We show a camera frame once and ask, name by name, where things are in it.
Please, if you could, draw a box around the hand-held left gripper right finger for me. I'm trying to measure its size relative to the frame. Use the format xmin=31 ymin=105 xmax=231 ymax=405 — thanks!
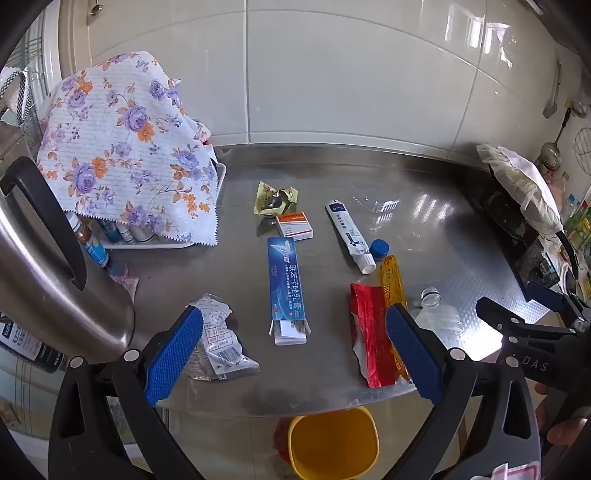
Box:
xmin=385 ymin=304 xmax=541 ymax=480

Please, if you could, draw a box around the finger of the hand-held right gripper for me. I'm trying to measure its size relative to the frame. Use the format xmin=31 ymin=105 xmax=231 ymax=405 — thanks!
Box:
xmin=475 ymin=296 xmax=580 ymax=344
xmin=526 ymin=281 xmax=591 ymax=330

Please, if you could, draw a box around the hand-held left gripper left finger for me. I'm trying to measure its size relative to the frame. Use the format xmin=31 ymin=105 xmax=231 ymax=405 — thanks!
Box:
xmin=48 ymin=305 xmax=206 ymax=480

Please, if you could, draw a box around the yellow trash bin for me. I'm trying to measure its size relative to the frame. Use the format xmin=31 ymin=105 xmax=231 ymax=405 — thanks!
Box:
xmin=288 ymin=406 xmax=380 ymax=480

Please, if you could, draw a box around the white tube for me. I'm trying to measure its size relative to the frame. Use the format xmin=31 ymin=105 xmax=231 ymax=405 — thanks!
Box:
xmin=324 ymin=199 xmax=377 ymax=275

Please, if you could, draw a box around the orange white medicine box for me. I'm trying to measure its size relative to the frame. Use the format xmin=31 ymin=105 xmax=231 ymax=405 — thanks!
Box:
xmin=276 ymin=211 xmax=315 ymax=241

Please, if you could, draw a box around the person's right hand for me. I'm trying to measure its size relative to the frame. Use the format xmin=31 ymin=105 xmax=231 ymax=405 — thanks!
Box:
xmin=533 ymin=383 xmax=591 ymax=446

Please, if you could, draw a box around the black gas stove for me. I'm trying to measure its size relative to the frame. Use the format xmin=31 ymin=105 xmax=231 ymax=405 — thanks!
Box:
xmin=478 ymin=194 xmax=578 ymax=303

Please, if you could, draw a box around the clear plastic bottle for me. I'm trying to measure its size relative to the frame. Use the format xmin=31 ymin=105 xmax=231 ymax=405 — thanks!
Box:
xmin=413 ymin=286 xmax=490 ymax=361

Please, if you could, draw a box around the red wrapper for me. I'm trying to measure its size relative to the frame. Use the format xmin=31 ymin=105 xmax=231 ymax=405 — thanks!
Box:
xmin=348 ymin=282 xmax=407 ymax=388

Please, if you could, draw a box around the crumpled silver wrapper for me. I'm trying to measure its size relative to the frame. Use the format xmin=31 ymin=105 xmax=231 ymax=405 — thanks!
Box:
xmin=185 ymin=295 xmax=262 ymax=381

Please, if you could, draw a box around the orange sachet stick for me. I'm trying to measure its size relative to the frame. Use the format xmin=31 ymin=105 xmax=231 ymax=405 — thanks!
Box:
xmin=379 ymin=255 xmax=413 ymax=381

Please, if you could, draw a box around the pink cloth piece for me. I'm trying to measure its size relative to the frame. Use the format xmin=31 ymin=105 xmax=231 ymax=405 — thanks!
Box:
xmin=111 ymin=272 xmax=140 ymax=302

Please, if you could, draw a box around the black wok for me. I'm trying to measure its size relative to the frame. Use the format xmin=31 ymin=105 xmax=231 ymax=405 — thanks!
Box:
xmin=479 ymin=173 xmax=583 ymax=280

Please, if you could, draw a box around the white plastic tray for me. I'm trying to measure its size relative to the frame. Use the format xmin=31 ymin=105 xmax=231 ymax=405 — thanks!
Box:
xmin=104 ymin=159 xmax=228 ymax=251

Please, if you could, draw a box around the white plastic bag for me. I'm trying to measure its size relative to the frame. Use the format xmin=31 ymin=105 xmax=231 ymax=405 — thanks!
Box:
xmin=476 ymin=143 xmax=564 ymax=232

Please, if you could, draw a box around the blue label bottle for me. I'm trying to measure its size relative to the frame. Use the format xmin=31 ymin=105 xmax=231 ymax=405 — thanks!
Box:
xmin=67 ymin=212 xmax=112 ymax=271

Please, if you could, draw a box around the blue toothpaste box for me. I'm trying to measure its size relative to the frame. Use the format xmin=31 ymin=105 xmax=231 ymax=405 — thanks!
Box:
xmin=267 ymin=237 xmax=311 ymax=346

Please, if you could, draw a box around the red plastic bag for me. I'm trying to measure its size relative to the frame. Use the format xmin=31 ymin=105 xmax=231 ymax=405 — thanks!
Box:
xmin=273 ymin=418 xmax=294 ymax=464

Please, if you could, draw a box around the metal skimmer ladle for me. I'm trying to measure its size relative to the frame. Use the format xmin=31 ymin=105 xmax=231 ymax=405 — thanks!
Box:
xmin=539 ymin=99 xmax=588 ymax=171

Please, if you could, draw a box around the stainless steel kettle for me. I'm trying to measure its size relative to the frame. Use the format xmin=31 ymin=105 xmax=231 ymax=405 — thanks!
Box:
xmin=0 ymin=154 xmax=137 ymax=365

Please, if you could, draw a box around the black white label bottle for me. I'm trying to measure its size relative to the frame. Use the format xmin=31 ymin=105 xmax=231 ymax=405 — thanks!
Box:
xmin=0 ymin=318 xmax=68 ymax=374

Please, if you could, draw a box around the yellow green snack wrapper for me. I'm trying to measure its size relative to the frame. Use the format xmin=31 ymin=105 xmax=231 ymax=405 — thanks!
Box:
xmin=253 ymin=181 xmax=298 ymax=217

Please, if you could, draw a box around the metal spatula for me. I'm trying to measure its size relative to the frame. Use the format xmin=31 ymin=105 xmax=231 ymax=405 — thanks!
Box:
xmin=542 ymin=60 xmax=563 ymax=119

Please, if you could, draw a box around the floral cloth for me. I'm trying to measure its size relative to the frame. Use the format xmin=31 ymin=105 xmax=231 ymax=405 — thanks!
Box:
xmin=36 ymin=52 xmax=220 ymax=247

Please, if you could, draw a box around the checkered cloth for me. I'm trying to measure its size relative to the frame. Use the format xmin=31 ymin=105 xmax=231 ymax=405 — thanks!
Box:
xmin=0 ymin=67 xmax=35 ymax=125

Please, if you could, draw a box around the round wire rack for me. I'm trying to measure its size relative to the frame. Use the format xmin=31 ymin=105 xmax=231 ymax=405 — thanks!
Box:
xmin=575 ymin=127 xmax=591 ymax=176

